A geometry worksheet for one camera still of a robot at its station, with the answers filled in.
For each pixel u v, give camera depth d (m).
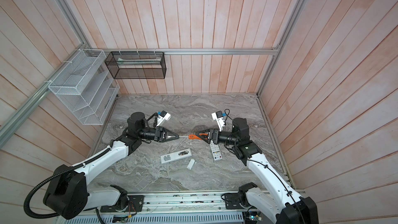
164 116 0.70
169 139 0.69
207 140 0.63
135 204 0.73
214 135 0.63
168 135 0.68
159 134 0.66
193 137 0.69
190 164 0.86
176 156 0.88
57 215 0.42
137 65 1.05
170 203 0.75
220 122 0.67
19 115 0.55
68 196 0.41
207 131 0.64
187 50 0.98
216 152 0.89
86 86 0.73
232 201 0.73
